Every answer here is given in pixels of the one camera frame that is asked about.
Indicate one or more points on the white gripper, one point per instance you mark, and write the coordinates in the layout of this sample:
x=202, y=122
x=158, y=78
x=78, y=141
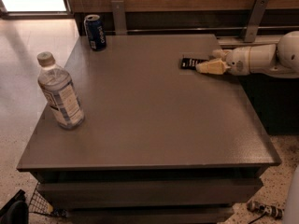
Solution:
x=237, y=62

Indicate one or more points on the black rxbar chocolate bar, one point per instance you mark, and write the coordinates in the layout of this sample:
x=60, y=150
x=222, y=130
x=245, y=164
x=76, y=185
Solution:
x=190, y=63

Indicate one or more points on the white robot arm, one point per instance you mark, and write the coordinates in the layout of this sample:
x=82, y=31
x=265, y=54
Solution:
x=279, y=60

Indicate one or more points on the clear plastic water bottle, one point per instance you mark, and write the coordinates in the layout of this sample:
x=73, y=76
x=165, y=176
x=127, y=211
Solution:
x=58, y=88

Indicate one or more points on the grey drawer cabinet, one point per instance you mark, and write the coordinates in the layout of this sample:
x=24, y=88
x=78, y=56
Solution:
x=158, y=145

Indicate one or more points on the blue pepsi can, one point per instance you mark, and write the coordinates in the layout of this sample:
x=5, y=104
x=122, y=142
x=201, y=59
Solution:
x=95, y=32

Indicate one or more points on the black and white striped tool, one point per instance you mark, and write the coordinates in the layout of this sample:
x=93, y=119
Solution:
x=265, y=209

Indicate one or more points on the black object on floor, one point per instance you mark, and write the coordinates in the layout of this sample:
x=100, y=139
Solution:
x=16, y=210

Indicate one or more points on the right metal wall bracket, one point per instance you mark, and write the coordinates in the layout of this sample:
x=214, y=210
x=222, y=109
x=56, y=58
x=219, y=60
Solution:
x=250, y=31

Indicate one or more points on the metal wall bracket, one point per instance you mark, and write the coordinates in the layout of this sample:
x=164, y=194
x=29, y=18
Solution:
x=250, y=31
x=119, y=17

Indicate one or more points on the left metal wall bracket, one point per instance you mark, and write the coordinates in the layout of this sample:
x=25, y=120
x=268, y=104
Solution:
x=119, y=17

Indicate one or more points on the black wire mesh basket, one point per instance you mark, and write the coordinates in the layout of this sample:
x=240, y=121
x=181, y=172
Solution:
x=39, y=205

